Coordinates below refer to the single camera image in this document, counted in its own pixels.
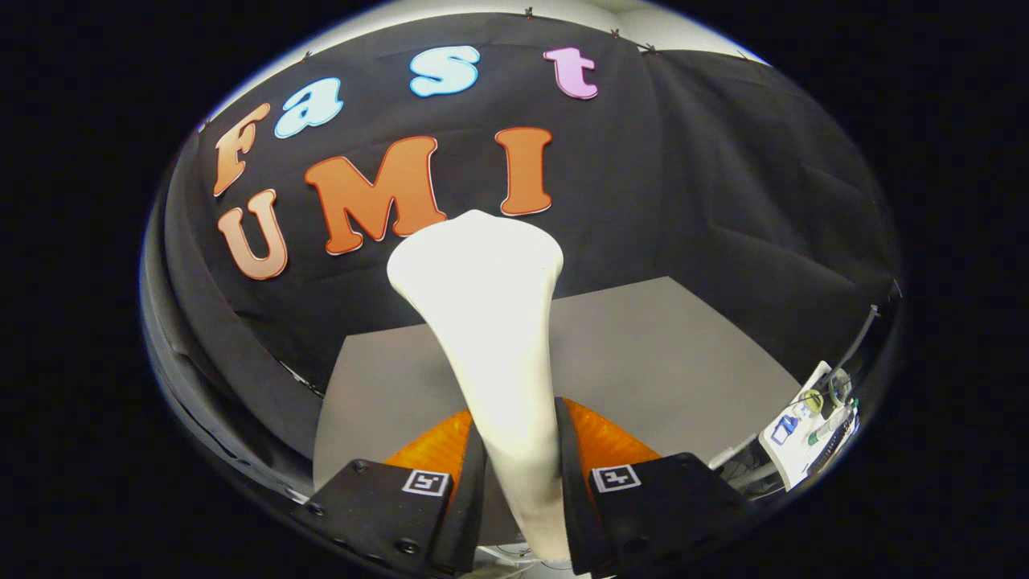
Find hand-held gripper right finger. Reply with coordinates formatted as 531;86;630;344
553;396;748;577

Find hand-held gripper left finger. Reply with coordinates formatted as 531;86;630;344
291;400;489;577

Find white garment steamer head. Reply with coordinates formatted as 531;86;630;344
387;209;573;562

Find grey drawer cabinet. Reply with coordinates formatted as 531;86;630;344
312;276;803;548

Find white side table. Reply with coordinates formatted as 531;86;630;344
760;360;861;491

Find clear plastic bottle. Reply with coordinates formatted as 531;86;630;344
808;409;853;446

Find black keyboard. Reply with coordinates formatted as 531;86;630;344
812;414;858;475

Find black backdrop cloth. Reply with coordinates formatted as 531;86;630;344
145;12;901;483

